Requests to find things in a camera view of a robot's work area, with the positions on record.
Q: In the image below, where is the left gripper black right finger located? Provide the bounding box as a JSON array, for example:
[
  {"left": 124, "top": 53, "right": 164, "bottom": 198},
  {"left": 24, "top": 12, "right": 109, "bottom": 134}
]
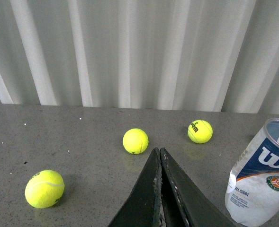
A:
[{"left": 160, "top": 148, "right": 234, "bottom": 227}]

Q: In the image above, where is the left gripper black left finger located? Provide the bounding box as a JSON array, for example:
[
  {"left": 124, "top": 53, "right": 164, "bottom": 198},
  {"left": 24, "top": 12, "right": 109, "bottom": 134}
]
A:
[{"left": 109, "top": 148, "right": 162, "bottom": 227}]

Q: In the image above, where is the clear Wilson tennis can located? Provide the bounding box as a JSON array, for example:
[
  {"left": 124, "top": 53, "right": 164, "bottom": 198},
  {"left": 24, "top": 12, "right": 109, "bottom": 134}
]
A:
[{"left": 225, "top": 118, "right": 279, "bottom": 227}]

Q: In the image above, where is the plain yellow tennis ball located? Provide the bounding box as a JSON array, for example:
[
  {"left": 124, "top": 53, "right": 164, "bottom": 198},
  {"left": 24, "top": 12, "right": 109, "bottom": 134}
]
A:
[{"left": 122, "top": 128, "right": 149, "bottom": 155}]

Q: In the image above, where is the Wilson 3 tennis ball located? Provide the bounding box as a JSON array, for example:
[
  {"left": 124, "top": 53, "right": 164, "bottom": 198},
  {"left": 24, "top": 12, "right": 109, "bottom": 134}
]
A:
[{"left": 188, "top": 120, "right": 213, "bottom": 144}]

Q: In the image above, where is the tennis ball front left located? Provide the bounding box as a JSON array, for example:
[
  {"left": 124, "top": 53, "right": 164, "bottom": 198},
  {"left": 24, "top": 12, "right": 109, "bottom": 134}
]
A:
[{"left": 25, "top": 170, "right": 65, "bottom": 209}]

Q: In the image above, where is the white pleated curtain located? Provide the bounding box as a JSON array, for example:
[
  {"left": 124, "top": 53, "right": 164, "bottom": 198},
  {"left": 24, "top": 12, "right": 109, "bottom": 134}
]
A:
[{"left": 0, "top": 0, "right": 279, "bottom": 114}]

